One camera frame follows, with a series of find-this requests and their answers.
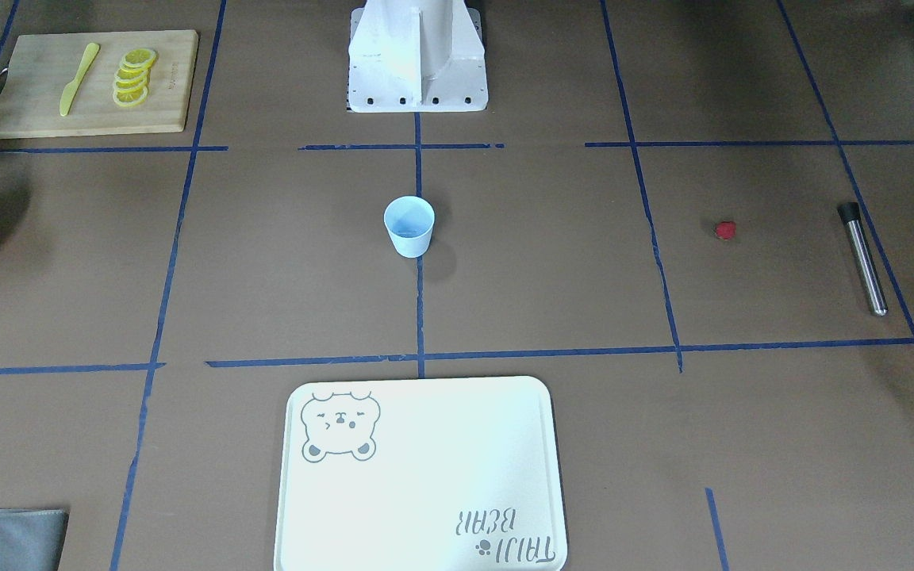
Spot light blue plastic cup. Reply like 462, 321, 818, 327
383, 195, 436, 258

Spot cream bear serving tray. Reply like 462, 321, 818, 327
273, 376, 568, 570

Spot red strawberry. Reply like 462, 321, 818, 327
714, 220, 739, 241

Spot lemon slices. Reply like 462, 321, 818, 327
112, 48, 157, 108

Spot steel muddler black tip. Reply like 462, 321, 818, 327
837, 201, 889, 316

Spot yellow plastic knife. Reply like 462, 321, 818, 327
58, 42, 101, 118

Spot wooden cutting board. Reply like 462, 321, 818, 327
0, 29, 199, 140

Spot folded grey cloth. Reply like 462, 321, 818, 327
0, 508, 69, 570

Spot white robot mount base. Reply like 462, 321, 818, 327
346, 1, 489, 113

